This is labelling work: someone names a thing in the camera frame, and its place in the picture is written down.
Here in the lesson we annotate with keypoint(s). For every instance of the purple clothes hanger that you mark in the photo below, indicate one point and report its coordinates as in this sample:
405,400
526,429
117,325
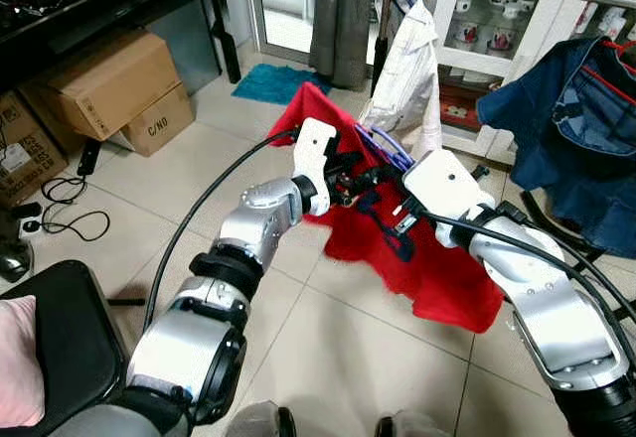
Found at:
380,143

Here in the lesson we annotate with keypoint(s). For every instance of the red garment with navy trim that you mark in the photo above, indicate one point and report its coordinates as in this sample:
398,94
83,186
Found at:
447,298

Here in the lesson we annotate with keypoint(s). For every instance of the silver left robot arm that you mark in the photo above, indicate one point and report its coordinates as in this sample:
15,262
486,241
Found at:
260,223

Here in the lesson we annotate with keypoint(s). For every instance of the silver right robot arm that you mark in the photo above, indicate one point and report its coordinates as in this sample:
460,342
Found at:
547,308

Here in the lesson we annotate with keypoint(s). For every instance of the red clothes hanger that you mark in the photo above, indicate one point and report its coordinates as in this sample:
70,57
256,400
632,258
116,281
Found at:
611,84

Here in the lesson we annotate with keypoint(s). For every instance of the white button shirt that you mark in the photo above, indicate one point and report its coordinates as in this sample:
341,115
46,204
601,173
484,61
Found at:
407,60

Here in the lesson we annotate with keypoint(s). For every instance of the teal floor mat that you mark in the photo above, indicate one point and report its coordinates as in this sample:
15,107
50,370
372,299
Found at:
278,84

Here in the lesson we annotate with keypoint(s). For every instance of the dark blue denim jacket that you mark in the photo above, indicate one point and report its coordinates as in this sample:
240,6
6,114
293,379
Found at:
537,129

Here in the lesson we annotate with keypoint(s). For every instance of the grey curtain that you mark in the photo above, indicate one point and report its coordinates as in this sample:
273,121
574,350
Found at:
343,20

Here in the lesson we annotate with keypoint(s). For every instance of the cardboard box printed C/NO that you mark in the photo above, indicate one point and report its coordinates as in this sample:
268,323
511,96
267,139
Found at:
159,124

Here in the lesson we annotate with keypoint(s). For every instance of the grey robot right leg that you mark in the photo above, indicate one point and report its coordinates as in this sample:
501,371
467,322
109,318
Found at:
412,427

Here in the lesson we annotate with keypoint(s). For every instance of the grey robot leg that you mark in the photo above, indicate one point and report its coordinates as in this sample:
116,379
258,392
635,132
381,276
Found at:
258,422
412,427

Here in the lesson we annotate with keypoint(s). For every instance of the white glass door cabinet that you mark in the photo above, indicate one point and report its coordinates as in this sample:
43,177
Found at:
566,20

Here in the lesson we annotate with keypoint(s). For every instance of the grey robot left leg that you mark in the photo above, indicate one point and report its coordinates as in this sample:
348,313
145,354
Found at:
258,422

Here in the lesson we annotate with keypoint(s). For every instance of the large brown cardboard box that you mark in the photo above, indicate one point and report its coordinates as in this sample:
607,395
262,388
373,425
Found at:
109,84

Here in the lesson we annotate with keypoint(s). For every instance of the black power adapter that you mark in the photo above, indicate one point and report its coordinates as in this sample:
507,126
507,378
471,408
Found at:
88,157

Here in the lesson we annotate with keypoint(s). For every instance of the black chair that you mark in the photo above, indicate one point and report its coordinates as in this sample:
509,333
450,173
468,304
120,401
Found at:
79,328

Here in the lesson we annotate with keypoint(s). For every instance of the cardboard box with white label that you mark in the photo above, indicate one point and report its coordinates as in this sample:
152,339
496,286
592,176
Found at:
25,159

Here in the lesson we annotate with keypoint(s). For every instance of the black desk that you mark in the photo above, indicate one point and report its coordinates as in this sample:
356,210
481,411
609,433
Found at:
60,0

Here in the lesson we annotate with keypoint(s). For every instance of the pink cushion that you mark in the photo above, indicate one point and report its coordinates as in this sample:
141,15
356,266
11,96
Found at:
20,358

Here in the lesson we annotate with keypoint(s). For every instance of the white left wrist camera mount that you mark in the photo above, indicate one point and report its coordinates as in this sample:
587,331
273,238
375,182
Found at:
316,144

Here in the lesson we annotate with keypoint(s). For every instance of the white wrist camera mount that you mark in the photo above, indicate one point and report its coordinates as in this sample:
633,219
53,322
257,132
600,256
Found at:
447,187
316,144

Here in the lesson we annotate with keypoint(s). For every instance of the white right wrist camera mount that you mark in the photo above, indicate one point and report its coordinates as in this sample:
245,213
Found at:
447,187

